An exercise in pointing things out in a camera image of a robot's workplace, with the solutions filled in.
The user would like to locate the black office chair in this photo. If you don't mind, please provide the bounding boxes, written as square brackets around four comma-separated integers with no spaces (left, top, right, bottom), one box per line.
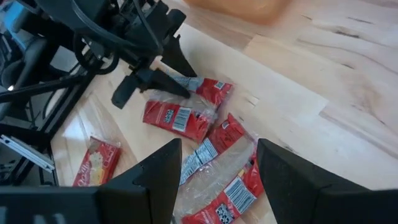
[0,36,48,91]

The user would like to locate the black support bar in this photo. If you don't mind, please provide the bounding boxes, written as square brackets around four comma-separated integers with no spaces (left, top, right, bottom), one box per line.
[0,75,94,104]

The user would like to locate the black looped cable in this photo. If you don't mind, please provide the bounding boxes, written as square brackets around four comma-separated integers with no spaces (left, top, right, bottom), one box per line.
[72,30,121,76]

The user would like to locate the red popcorn bag clear wrap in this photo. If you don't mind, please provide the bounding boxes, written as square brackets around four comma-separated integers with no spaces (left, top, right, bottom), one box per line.
[72,136,122,187]
[172,112,266,224]
[142,73,234,144]

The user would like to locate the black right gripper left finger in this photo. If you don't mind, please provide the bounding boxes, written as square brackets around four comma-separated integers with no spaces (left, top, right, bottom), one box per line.
[0,138,183,224]

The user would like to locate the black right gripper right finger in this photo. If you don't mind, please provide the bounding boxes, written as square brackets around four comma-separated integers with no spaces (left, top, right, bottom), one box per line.
[256,138,398,224]

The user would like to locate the silver aluminium extrusion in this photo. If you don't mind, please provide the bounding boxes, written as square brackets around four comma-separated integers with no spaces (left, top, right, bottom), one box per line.
[0,134,56,174]

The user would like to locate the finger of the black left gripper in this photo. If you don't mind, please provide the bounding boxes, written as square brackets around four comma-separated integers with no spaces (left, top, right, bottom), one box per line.
[111,68,191,110]
[161,9,197,78]

